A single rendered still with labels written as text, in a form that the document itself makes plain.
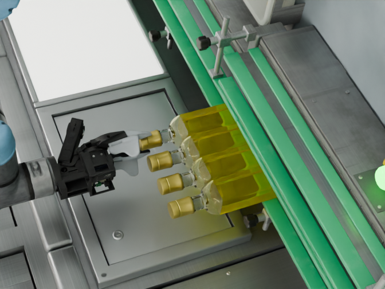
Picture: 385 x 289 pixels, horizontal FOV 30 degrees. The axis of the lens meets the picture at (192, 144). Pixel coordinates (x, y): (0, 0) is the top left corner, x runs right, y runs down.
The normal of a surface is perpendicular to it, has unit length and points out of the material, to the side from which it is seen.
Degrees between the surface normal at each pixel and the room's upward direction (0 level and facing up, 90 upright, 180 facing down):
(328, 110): 90
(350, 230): 90
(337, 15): 0
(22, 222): 90
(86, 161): 90
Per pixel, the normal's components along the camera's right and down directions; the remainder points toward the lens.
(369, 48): -0.92, 0.25
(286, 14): 0.38, 0.76
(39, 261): 0.11, -0.60
